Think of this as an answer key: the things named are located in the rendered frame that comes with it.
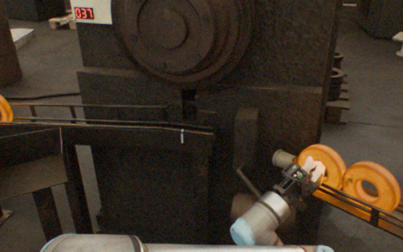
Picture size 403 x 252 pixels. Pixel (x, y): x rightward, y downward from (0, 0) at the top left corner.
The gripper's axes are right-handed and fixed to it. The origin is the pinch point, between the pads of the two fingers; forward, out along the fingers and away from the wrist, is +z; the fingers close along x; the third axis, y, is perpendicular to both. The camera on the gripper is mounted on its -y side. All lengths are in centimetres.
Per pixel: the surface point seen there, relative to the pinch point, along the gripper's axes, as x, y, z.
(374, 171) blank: -16.3, 7.2, 0.9
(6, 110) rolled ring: 115, 17, -61
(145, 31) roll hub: 50, 45, -16
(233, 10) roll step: 31, 45, 4
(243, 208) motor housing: 17.6, -15.0, -21.2
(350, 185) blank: -11.0, -0.5, -1.7
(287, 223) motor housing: 4.2, -19.5, -14.5
